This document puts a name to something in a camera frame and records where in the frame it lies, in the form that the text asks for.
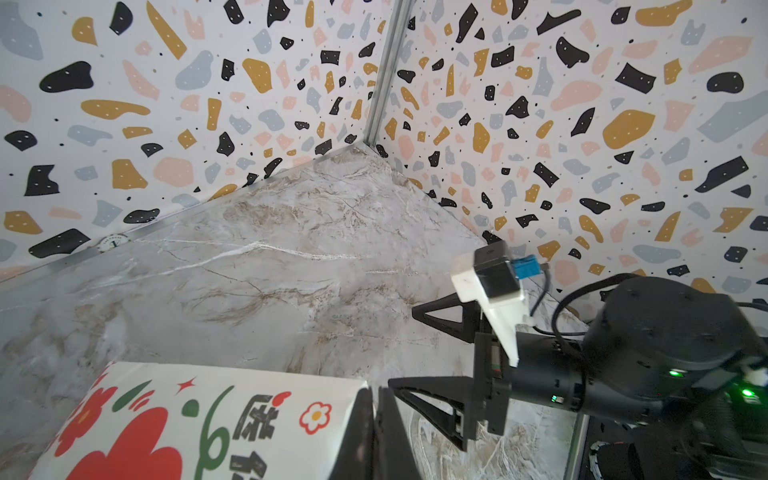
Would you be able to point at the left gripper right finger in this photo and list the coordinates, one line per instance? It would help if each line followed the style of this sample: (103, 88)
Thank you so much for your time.
(393, 455)

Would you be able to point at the right corner aluminium post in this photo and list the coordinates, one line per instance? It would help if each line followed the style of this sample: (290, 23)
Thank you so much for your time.
(387, 69)

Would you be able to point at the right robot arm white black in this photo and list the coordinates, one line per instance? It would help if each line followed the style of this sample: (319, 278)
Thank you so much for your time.
(672, 381)

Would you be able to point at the white paper bag red flower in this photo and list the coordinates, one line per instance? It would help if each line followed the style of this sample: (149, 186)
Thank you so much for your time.
(171, 421)

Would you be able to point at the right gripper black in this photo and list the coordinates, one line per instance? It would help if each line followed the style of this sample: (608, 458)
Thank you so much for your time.
(454, 405)

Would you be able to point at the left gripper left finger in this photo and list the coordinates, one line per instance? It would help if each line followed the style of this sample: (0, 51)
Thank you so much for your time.
(354, 460)

